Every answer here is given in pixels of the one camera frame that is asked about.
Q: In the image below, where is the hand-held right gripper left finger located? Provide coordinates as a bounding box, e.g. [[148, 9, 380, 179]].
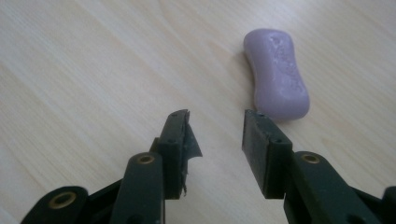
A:
[[149, 108, 204, 201]]

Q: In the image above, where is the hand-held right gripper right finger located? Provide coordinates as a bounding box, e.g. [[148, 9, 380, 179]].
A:
[[241, 108, 295, 200]]

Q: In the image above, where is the purple soap bar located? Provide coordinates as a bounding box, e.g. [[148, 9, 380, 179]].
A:
[[243, 28, 311, 121]]

